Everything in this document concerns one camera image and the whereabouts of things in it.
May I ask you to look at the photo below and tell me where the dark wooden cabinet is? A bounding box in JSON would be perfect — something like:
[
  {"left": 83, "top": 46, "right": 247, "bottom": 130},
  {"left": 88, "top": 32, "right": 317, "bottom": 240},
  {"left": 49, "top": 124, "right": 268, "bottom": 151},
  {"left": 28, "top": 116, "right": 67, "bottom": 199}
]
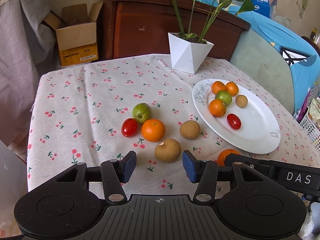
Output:
[{"left": 96, "top": 0, "right": 251, "bottom": 62}]

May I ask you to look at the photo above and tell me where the cherry print tablecloth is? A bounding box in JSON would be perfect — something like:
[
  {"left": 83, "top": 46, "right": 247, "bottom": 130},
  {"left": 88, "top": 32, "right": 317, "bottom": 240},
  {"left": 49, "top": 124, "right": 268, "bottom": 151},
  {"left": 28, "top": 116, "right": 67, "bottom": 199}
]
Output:
[{"left": 26, "top": 53, "right": 320, "bottom": 193}]

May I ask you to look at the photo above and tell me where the white faceted plant pot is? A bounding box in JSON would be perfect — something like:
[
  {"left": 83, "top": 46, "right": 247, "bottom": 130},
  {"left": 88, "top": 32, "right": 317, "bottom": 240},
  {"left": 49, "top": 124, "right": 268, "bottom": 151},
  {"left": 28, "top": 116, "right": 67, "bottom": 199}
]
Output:
[{"left": 167, "top": 32, "right": 215, "bottom": 75}]

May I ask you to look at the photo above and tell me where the white plate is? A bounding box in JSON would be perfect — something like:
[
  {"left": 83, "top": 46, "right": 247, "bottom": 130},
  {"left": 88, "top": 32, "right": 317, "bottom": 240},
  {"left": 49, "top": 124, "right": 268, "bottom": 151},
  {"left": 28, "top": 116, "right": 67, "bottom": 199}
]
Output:
[{"left": 192, "top": 79, "right": 281, "bottom": 155}]

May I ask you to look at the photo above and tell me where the white perforated basket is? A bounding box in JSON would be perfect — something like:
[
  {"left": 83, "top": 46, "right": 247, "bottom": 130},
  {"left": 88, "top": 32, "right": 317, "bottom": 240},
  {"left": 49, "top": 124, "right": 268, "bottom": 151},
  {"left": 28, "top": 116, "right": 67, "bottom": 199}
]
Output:
[{"left": 299, "top": 115, "right": 320, "bottom": 153}]

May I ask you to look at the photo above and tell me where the large orange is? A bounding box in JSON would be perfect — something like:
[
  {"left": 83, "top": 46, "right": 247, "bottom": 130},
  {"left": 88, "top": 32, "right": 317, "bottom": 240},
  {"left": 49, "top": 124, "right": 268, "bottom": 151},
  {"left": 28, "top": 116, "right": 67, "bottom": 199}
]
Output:
[{"left": 208, "top": 99, "right": 227, "bottom": 117}]

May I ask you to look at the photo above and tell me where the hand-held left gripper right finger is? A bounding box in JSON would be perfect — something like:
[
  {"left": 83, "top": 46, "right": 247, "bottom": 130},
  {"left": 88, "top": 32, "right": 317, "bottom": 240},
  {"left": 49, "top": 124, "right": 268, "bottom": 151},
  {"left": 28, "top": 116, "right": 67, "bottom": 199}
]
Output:
[{"left": 182, "top": 150, "right": 269, "bottom": 203}]

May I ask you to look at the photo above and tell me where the open cardboard box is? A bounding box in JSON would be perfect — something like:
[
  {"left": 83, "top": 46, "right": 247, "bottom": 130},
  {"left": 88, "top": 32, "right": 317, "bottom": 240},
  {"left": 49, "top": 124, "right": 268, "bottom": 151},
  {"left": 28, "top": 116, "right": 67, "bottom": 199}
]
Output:
[{"left": 41, "top": 1, "right": 104, "bottom": 67}]

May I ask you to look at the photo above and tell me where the lilac checked curtain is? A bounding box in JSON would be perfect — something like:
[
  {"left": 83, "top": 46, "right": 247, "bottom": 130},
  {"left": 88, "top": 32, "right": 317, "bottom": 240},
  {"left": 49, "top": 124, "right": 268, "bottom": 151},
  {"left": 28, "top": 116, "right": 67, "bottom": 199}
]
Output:
[{"left": 0, "top": 0, "right": 62, "bottom": 155}]

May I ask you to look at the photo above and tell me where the brown longan with pale spot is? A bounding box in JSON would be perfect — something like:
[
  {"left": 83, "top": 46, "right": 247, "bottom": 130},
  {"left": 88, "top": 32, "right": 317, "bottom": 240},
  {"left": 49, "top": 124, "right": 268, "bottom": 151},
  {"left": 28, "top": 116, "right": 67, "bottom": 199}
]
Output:
[{"left": 154, "top": 138, "right": 182, "bottom": 163}]

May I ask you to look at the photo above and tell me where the red cherry tomato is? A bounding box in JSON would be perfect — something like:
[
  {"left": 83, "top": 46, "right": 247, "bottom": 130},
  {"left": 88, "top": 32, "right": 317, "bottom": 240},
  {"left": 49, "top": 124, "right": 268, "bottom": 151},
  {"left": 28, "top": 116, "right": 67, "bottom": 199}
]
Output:
[
  {"left": 226, "top": 113, "right": 242, "bottom": 130},
  {"left": 121, "top": 118, "right": 138, "bottom": 138}
]

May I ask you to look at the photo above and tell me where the blue blanket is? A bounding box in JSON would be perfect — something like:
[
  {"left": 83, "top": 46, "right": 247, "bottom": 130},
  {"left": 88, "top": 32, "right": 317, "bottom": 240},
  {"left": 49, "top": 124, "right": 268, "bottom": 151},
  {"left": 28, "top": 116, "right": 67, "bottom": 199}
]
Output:
[{"left": 196, "top": 0, "right": 320, "bottom": 113}]

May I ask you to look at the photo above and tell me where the blue carton box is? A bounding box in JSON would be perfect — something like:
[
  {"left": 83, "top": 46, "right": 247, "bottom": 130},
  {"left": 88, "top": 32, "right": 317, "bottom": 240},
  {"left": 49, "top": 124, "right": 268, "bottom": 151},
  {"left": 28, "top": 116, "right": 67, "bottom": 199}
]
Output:
[{"left": 246, "top": 0, "right": 278, "bottom": 20}]

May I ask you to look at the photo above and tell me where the green guava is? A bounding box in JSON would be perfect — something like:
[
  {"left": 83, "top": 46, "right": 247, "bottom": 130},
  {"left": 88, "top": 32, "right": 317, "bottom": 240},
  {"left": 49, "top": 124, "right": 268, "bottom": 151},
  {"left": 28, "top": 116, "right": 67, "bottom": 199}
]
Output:
[
  {"left": 215, "top": 91, "right": 233, "bottom": 106},
  {"left": 132, "top": 103, "right": 152, "bottom": 124}
]

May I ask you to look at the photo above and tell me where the pale green mattress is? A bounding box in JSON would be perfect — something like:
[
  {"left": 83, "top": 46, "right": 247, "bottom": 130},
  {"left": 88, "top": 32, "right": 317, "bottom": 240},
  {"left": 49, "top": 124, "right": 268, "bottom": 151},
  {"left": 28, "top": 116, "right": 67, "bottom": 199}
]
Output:
[{"left": 229, "top": 29, "right": 300, "bottom": 113}]

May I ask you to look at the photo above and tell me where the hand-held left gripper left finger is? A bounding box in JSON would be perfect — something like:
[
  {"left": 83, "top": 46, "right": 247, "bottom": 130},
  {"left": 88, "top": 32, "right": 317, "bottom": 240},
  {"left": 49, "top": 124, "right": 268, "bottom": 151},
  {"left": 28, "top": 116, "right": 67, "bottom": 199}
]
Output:
[{"left": 54, "top": 151, "right": 137, "bottom": 203}]

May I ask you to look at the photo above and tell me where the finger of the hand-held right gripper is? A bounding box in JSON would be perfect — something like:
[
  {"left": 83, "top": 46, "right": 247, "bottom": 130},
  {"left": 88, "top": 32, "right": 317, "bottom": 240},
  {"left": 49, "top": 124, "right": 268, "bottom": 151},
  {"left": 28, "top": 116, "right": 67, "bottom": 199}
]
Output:
[{"left": 224, "top": 153, "right": 261, "bottom": 168}]

